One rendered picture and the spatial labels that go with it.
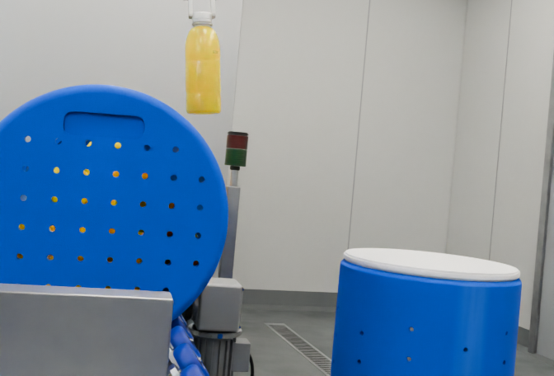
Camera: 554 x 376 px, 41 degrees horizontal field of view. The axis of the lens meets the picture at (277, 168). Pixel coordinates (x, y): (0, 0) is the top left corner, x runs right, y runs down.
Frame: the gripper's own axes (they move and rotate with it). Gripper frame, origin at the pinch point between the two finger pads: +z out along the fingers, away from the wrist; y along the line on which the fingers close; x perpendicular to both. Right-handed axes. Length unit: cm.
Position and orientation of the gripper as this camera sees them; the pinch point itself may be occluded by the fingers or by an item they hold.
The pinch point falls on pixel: (201, 0)
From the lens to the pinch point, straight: 150.7
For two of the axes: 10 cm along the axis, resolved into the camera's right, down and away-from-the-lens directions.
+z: 0.4, 10.0, 0.3
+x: -1.5, -0.2, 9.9
